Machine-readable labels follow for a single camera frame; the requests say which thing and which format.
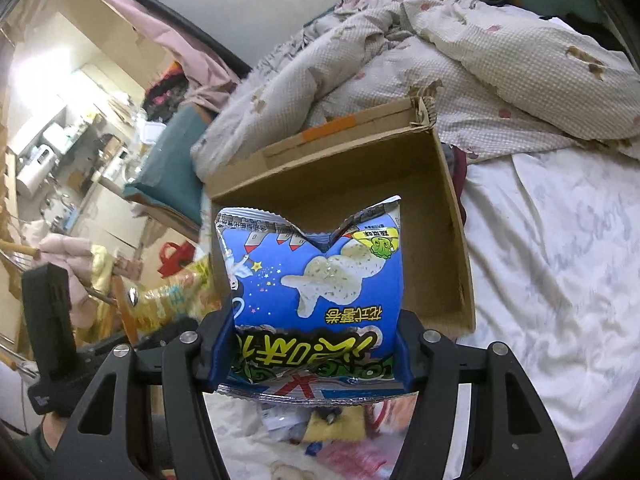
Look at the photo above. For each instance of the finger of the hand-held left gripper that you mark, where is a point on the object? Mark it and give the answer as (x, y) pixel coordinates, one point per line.
(155, 334)

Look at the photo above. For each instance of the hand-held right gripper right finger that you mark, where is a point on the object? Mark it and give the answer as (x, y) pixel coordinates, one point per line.
(402, 355)

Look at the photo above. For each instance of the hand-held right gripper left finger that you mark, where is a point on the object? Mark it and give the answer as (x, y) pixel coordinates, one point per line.
(220, 345)

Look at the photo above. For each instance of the yellow orange chip packet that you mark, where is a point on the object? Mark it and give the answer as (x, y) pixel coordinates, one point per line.
(170, 295)

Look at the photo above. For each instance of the blue flag-print snack bag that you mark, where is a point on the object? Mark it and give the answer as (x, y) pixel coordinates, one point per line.
(310, 280)

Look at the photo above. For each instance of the brown cardboard box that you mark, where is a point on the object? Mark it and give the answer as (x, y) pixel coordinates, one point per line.
(350, 170)

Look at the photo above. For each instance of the person's left forearm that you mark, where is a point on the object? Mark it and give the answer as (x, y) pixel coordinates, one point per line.
(45, 440)

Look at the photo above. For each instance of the pink plush toy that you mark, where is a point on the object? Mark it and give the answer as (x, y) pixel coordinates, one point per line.
(70, 265)

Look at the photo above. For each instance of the pale yellow cloth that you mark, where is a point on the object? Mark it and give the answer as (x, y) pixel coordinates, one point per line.
(102, 270)

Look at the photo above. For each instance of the red bag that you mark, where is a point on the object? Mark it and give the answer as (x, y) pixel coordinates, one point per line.
(177, 260)

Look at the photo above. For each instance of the white kettle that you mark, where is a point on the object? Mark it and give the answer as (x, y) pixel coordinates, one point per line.
(34, 172)

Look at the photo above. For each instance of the teal pillow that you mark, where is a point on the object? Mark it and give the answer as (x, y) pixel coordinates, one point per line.
(170, 160)

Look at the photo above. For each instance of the maroon cloth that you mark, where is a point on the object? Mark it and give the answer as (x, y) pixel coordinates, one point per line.
(457, 180)

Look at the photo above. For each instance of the pink curtain cloth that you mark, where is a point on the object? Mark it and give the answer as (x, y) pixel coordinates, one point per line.
(200, 65)

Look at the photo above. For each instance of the checked patterned quilt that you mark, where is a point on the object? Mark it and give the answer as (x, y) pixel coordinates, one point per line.
(350, 75)

